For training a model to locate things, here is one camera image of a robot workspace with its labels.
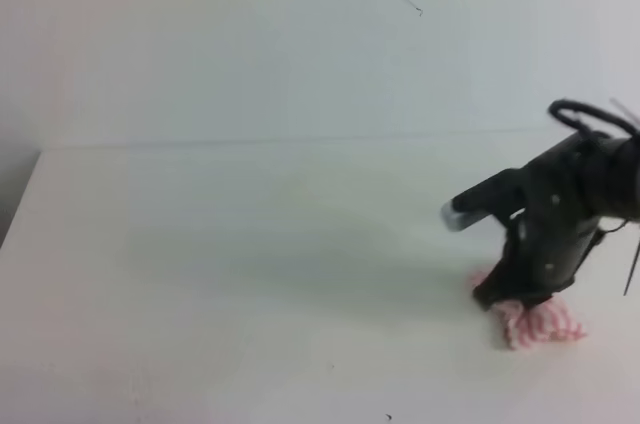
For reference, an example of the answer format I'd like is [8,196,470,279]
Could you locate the black cable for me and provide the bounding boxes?
[547,98,640,143]

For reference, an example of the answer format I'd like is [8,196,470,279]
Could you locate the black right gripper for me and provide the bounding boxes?
[472,136,610,311]

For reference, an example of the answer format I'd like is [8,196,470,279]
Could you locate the black zip tie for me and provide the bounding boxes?
[623,239,640,296]

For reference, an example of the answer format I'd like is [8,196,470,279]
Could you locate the pink white striped rag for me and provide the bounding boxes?
[489,297,588,351]

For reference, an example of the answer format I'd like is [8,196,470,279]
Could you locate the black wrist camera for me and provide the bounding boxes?
[441,168,525,232]

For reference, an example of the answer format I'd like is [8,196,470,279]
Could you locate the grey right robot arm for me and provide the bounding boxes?
[474,139,639,309]

